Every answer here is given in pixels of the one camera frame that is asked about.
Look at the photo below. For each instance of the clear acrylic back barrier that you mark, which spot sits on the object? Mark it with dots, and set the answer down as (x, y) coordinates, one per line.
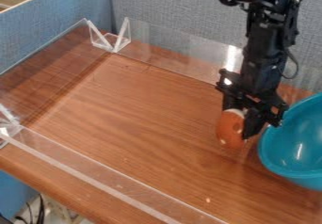
(179, 52)

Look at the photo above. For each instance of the clear acrylic barrier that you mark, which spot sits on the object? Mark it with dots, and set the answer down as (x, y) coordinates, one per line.
(179, 52)
(55, 48)
(124, 188)

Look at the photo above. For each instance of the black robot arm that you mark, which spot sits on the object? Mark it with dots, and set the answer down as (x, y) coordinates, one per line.
(250, 88)

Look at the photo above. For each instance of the clear acrylic left barrier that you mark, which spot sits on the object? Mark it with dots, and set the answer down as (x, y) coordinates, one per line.
(55, 48)

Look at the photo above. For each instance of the blue plastic bowl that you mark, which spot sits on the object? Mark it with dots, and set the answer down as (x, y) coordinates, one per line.
(290, 148)

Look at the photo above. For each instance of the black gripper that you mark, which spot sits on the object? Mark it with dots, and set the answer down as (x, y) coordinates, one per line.
(266, 107)

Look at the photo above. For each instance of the clear acrylic corner bracket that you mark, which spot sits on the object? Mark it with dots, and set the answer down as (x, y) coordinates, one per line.
(107, 41)

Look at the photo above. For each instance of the brown toy mushroom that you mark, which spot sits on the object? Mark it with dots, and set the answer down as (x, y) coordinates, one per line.
(230, 129)

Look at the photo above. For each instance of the clear acrylic front barrier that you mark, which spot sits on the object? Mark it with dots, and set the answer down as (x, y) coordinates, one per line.
(124, 188)

